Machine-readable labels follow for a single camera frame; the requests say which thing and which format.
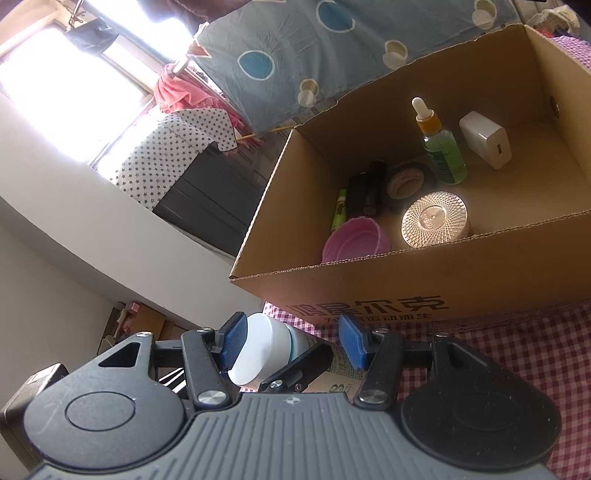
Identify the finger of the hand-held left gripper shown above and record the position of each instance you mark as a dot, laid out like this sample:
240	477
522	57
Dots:
300	367

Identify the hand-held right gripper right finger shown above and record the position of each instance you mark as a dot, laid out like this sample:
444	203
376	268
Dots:
353	344

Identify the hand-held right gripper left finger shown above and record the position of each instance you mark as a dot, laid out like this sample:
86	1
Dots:
233	341

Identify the white vitamin bottle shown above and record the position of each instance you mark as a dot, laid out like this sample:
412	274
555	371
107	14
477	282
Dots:
263	346

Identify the brown cardboard box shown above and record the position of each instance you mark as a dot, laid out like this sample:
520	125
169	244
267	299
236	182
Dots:
369	286

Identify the pink plastic lid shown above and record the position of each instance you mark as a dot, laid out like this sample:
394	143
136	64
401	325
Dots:
351	240

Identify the green lip balm tube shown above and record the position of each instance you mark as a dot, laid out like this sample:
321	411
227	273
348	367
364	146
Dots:
339	212

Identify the black tape roll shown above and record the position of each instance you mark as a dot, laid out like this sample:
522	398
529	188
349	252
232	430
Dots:
390	203

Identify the black jar with gold lid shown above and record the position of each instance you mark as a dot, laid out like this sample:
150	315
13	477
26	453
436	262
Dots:
431	219

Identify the black cylinder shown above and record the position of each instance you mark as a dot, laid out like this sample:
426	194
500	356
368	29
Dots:
356	196

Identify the black rounded case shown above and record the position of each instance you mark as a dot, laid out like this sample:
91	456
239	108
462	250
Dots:
375	184

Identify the green dropper bottle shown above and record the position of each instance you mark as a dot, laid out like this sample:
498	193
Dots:
445	157

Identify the white charger plug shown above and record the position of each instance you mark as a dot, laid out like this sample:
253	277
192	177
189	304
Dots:
485	138

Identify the wooden cabinet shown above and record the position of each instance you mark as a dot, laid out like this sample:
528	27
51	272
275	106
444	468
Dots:
147	323

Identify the grey cabinet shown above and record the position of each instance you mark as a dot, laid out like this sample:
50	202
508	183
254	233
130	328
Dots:
212	198

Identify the purple checkered tablecloth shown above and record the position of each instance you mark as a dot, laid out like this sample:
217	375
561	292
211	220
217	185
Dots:
531	360

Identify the white star-print cloth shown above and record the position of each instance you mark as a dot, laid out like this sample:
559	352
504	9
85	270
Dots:
175	147

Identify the yellow stick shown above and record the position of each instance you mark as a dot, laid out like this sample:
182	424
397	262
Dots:
265	131

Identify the pink garment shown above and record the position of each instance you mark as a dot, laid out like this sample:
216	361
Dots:
184	94

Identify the blue patterned blanket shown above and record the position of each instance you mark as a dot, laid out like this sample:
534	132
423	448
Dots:
295	41

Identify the brown hanging garment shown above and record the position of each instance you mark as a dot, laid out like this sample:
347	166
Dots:
194	7

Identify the dark hanging cloth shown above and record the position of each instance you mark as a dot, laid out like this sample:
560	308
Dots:
92	34

